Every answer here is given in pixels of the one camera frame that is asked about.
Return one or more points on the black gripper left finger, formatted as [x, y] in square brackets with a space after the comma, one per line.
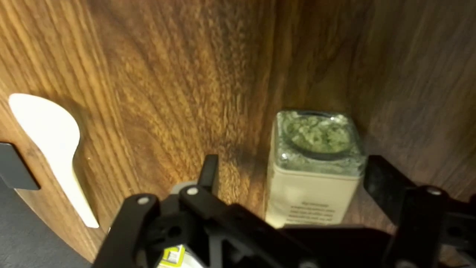
[216, 234]

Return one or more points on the salt bottle with red cap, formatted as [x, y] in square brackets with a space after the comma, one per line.
[316, 164]

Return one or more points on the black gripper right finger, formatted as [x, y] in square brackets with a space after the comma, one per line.
[426, 217]

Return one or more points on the white plastic spoon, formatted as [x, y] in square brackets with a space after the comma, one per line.
[57, 134]

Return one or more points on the round wooden table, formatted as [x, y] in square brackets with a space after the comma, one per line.
[157, 85]

